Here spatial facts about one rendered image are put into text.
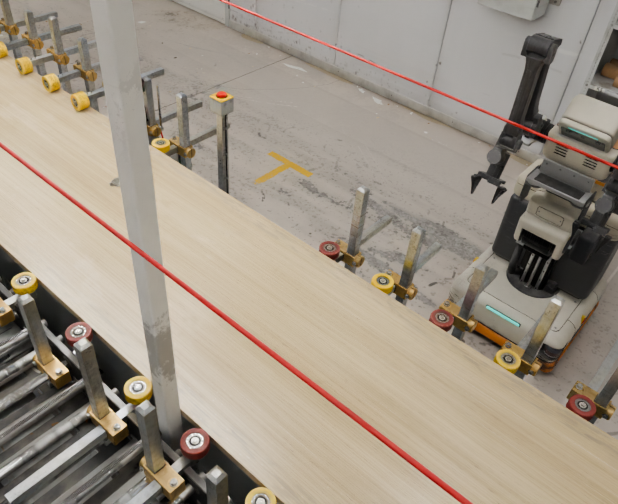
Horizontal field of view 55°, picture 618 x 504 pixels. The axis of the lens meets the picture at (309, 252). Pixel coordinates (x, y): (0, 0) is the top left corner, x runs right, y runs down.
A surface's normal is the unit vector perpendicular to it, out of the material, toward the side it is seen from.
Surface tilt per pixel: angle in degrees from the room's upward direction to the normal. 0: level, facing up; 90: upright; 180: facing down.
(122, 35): 90
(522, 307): 0
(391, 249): 0
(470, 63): 90
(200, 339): 0
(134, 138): 90
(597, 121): 42
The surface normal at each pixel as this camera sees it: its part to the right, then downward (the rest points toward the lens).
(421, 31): -0.66, 0.47
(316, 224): 0.07, -0.74
